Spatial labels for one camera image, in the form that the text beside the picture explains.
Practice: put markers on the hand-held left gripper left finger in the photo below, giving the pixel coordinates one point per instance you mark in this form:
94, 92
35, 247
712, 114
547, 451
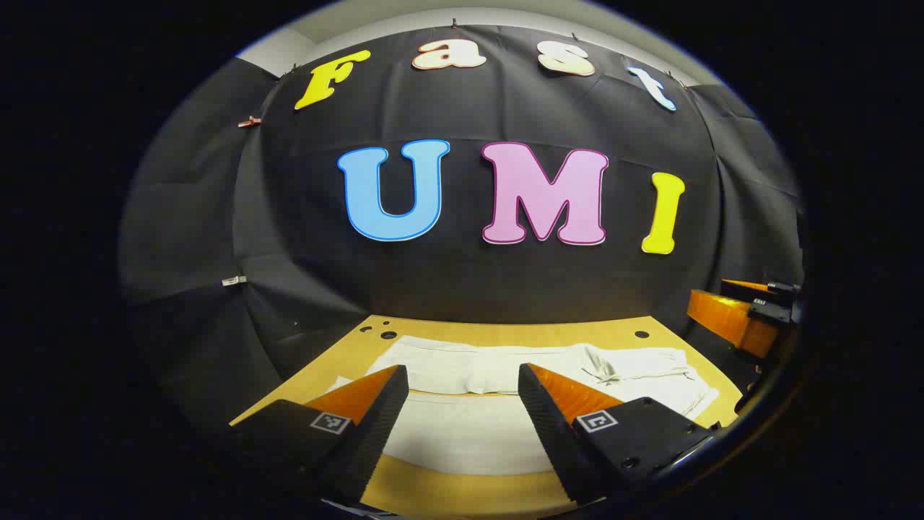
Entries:
379, 422

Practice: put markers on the white jeans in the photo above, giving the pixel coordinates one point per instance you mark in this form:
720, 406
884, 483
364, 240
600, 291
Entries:
447, 368

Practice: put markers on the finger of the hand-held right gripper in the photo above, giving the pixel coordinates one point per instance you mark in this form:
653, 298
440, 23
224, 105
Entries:
743, 286
729, 321

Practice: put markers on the orange cloth clip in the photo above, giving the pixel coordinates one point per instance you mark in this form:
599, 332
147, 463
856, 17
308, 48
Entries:
249, 122

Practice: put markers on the black backdrop cloth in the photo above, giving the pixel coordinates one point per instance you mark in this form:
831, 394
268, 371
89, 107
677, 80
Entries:
505, 289

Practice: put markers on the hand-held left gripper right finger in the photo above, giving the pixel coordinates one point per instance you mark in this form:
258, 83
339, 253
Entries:
548, 426

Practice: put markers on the white cloth clip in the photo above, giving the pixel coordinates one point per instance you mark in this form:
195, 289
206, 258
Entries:
233, 280

